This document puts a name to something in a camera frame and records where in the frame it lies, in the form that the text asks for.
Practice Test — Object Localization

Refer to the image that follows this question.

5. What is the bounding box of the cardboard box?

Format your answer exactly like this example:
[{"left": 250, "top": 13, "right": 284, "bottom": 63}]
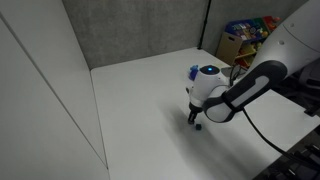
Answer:
[{"left": 215, "top": 31, "right": 244, "bottom": 67}]

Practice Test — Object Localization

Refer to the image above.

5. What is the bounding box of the toy shelf with coloured bins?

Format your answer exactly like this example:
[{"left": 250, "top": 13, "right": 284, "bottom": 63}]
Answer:
[{"left": 223, "top": 15, "right": 283, "bottom": 70}]

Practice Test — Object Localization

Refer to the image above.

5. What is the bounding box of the purple blue toy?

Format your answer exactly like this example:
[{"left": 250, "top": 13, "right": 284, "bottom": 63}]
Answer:
[{"left": 188, "top": 64, "right": 200, "bottom": 81}]

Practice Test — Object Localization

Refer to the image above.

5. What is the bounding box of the black equipment rack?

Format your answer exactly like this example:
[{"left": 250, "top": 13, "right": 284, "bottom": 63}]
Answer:
[{"left": 253, "top": 124, "right": 320, "bottom": 180}]

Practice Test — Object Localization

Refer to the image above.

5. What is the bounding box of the black vertical pole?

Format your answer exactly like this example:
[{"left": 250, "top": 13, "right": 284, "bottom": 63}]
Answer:
[{"left": 197, "top": 0, "right": 212, "bottom": 51}]

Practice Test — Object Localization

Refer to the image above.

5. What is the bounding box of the black office chair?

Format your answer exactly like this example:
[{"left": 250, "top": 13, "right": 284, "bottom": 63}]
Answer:
[{"left": 276, "top": 56, "right": 320, "bottom": 109}]

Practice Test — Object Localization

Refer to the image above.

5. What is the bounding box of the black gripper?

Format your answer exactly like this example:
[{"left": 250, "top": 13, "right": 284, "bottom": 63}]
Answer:
[{"left": 187, "top": 102, "right": 203, "bottom": 125}]

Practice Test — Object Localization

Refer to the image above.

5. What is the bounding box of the black table clamp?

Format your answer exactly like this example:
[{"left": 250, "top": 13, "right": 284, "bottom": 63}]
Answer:
[{"left": 303, "top": 105, "right": 320, "bottom": 118}]

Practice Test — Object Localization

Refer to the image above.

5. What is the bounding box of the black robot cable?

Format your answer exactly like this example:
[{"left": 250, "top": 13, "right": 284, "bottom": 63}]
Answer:
[{"left": 229, "top": 63, "right": 320, "bottom": 169}]

